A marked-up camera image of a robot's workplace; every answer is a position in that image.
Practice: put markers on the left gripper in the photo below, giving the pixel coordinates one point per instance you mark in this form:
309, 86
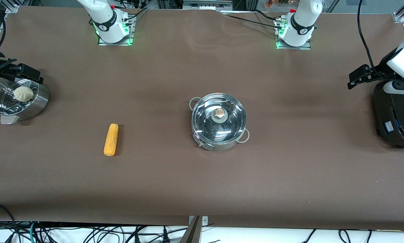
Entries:
379, 72

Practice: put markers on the yellow corn cob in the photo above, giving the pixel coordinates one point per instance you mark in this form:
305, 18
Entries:
111, 140

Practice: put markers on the glass pot lid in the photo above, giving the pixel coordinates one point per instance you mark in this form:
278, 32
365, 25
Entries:
205, 118

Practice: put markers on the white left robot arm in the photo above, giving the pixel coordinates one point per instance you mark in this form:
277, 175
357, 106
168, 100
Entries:
301, 23

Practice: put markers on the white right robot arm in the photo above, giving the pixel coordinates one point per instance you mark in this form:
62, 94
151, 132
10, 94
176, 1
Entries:
107, 20

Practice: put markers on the stainless steel steamer pot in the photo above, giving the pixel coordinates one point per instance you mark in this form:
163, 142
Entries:
36, 101

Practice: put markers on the white steamed bun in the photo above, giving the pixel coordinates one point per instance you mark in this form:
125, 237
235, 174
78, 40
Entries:
23, 93

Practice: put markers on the black round appliance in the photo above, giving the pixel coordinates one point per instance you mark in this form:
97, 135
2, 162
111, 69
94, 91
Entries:
394, 121

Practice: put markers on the brown table cloth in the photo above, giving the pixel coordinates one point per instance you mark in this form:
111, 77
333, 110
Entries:
154, 185

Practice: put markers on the grey metal box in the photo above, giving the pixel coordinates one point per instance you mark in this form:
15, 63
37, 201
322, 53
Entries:
205, 5

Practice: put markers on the grey metal bar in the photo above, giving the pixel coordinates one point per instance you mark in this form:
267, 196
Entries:
193, 234

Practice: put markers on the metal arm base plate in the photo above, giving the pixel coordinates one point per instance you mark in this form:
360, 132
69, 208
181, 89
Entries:
130, 42
306, 48

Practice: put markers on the small metal bracket plate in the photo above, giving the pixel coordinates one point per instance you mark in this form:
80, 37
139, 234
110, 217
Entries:
205, 221

